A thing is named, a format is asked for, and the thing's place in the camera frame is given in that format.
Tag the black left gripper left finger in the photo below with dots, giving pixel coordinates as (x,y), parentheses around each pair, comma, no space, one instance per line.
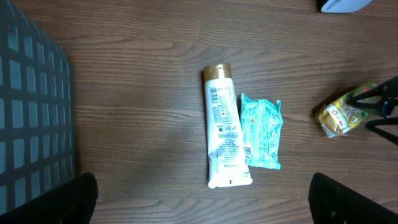
(73,202)

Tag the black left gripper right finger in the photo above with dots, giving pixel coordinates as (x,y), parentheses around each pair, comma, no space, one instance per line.
(333,202)

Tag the green snack packet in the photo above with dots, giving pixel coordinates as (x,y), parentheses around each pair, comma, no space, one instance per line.
(337,118)

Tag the teal tissue packet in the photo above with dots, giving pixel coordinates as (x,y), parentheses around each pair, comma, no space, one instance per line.
(261,124)

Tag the white tube gold cap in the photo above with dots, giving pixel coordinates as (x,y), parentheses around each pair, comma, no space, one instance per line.
(226,156)

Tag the white barcode scanner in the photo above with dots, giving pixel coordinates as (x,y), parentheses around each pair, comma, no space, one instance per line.
(341,6)

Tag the grey plastic mesh basket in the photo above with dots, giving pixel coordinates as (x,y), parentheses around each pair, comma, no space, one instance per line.
(38,149)

